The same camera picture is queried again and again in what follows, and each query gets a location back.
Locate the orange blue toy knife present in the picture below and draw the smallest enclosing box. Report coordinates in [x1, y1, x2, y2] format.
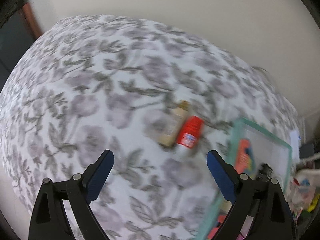
[234, 139, 255, 177]

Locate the black toy car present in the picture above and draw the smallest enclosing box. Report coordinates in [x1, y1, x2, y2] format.
[255, 163, 273, 182]

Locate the red capped glue bottle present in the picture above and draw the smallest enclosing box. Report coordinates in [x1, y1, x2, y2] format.
[175, 115, 204, 157]

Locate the gold rectangular lighter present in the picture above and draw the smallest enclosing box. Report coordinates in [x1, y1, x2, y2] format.
[158, 100, 189, 148]

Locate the pink kids watch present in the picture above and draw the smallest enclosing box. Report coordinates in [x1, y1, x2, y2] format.
[207, 215, 226, 239]

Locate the teal rimmed white tray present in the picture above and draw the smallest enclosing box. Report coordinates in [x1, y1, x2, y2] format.
[195, 117, 293, 240]

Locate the clear plastic bag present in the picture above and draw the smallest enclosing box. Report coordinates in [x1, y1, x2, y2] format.
[289, 170, 317, 210]

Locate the white power strip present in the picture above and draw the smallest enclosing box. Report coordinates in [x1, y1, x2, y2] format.
[290, 129, 301, 159]

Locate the floral grey white blanket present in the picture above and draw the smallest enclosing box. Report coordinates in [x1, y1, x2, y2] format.
[1, 15, 298, 239]

